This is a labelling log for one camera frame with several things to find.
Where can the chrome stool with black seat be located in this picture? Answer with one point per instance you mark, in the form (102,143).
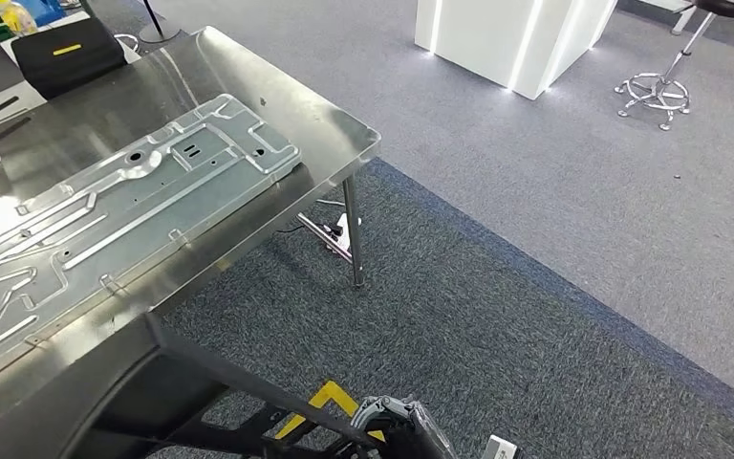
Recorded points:
(731,6)

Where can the white lit counter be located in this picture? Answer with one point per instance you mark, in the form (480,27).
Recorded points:
(481,38)

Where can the white power strip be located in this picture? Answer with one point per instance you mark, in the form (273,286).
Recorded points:
(343,228)

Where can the yellow bottle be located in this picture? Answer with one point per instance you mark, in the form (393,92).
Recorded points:
(15,19)

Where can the yellow floor tape outline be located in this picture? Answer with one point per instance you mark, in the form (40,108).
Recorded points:
(332,394)

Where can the white furniture leg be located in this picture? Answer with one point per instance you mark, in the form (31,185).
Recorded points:
(683,19)

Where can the blue box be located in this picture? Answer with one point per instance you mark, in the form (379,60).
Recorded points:
(41,9)

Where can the black pole stand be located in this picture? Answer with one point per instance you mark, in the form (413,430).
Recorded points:
(161,32)

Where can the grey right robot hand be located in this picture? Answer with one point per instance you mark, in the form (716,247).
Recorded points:
(414,431)

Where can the black case with yellow label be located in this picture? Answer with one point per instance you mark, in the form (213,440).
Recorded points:
(69,63)

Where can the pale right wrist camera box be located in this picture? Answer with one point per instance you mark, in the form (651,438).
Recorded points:
(500,448)

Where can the grey stamped sheet metal panel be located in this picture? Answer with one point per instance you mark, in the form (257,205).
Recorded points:
(120,209)

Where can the stainless steel workbench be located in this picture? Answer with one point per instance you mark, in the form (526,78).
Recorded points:
(316,126)

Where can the black plastic panel part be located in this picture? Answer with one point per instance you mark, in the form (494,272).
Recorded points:
(278,394)

